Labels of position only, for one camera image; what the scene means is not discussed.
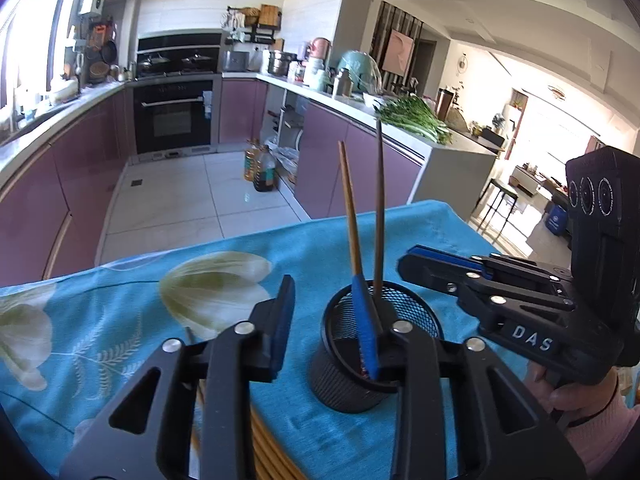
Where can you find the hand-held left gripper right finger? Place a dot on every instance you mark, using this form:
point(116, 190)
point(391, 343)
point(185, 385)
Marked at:
point(367, 330)

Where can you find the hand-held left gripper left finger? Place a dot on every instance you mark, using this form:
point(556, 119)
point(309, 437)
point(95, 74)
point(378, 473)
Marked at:
point(280, 325)

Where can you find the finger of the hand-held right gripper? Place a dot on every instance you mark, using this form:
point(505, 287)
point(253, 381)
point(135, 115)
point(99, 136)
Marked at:
point(435, 280)
point(450, 259)

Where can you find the black mesh utensil cup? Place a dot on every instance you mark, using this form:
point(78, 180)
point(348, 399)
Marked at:
point(340, 380)

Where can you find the person's right hand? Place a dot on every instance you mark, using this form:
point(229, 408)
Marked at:
point(565, 402)

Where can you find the blue bin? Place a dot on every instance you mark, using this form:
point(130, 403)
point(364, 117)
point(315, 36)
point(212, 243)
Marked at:
point(555, 220)

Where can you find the blue floral tablecloth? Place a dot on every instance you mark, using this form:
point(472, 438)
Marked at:
point(300, 250)

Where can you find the black stool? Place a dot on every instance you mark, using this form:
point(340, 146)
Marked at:
point(500, 187)

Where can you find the bunch of green vegetables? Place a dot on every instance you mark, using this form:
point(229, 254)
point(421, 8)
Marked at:
point(415, 117)

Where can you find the dark cooking oil bottle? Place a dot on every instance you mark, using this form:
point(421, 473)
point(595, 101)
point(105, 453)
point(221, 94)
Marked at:
point(265, 172)

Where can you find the brown tumbler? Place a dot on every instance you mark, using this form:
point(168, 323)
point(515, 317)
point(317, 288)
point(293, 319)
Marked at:
point(444, 105)

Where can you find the clear plastic bag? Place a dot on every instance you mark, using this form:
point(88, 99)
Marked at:
point(287, 162)

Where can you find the yellow cooking oil bottle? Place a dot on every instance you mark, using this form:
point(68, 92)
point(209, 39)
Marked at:
point(251, 162)

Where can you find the steel thermos flask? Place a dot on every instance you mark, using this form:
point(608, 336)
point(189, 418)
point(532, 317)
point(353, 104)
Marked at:
point(341, 82)

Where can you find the teal plastic-covered appliance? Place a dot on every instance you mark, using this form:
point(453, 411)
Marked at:
point(360, 70)

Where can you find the black built-in oven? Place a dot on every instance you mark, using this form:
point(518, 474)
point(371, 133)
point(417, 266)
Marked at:
point(170, 120)

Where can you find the pink kettle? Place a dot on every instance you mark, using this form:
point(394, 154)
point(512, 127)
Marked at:
point(320, 49)

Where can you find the purple base cabinets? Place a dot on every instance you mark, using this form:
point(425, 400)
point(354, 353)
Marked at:
point(75, 175)

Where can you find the steel stockpot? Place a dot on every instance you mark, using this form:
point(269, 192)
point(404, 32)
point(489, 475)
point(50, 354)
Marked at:
point(281, 62)

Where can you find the black pot with lid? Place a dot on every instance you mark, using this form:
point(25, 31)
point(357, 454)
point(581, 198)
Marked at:
point(152, 61)
point(196, 59)

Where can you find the black stove hob unit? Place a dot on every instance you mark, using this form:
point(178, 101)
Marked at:
point(175, 42)

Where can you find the wooden cutting board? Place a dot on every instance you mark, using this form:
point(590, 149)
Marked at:
point(270, 15)

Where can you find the white kitchen countertop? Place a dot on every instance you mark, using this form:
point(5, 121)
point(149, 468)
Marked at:
point(60, 110)

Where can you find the woven basket bowl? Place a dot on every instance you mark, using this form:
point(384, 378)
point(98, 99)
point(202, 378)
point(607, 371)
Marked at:
point(98, 72)

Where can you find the hanging frying pan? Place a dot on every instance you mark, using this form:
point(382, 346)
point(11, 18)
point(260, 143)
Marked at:
point(109, 52)

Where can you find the kitchen window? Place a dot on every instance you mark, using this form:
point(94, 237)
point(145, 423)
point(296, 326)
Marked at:
point(30, 35)

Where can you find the wall clock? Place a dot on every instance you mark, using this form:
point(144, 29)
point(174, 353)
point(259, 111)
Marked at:
point(462, 62)

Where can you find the pink wall art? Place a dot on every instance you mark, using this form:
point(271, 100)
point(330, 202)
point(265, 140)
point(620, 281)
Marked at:
point(401, 52)

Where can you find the black wall rack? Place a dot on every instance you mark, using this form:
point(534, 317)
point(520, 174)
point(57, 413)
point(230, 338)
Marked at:
point(252, 30)

